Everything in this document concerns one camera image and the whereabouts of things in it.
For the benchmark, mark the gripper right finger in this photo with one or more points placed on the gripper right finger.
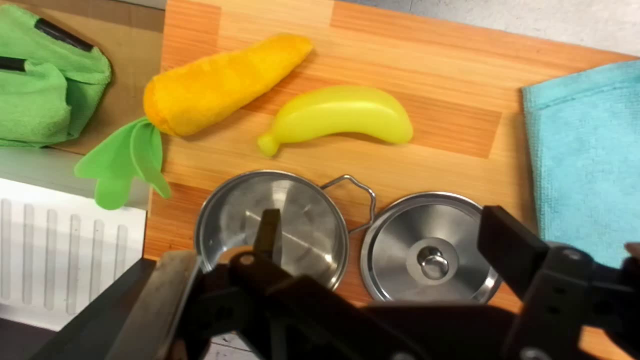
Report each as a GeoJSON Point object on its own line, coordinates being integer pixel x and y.
{"type": "Point", "coordinates": [555, 285]}

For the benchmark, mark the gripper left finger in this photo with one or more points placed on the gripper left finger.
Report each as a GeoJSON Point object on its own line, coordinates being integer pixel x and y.
{"type": "Point", "coordinates": [272, 290]}

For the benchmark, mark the brown cardboard sheet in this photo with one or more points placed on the brown cardboard sheet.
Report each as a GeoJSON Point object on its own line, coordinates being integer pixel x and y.
{"type": "Point", "coordinates": [135, 75]}

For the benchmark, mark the toy kitchen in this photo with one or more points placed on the toy kitchen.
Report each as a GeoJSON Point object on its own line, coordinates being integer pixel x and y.
{"type": "Point", "coordinates": [450, 75]}

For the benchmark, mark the white ribbed panel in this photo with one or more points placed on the white ribbed panel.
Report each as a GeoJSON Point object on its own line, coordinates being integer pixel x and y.
{"type": "Point", "coordinates": [60, 250]}

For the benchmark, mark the black marker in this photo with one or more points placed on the black marker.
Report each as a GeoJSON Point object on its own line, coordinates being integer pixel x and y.
{"type": "Point", "coordinates": [11, 63]}
{"type": "Point", "coordinates": [62, 34]}

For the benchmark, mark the blue cloth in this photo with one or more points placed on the blue cloth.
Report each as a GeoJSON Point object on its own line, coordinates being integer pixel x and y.
{"type": "Point", "coordinates": [590, 160]}

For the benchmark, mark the yellow plastic banana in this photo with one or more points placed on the yellow plastic banana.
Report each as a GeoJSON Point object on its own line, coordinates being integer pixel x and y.
{"type": "Point", "coordinates": [340, 112]}

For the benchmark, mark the silver pot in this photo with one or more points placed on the silver pot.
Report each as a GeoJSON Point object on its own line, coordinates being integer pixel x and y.
{"type": "Point", "coordinates": [310, 225]}

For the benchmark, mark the green cloth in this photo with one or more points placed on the green cloth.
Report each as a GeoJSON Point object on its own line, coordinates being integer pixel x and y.
{"type": "Point", "coordinates": [40, 100]}

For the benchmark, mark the silver lid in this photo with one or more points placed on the silver lid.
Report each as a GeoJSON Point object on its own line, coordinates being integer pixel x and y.
{"type": "Point", "coordinates": [400, 240]}

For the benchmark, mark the plush orange carrot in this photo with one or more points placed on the plush orange carrot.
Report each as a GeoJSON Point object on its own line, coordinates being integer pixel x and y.
{"type": "Point", "coordinates": [215, 87]}

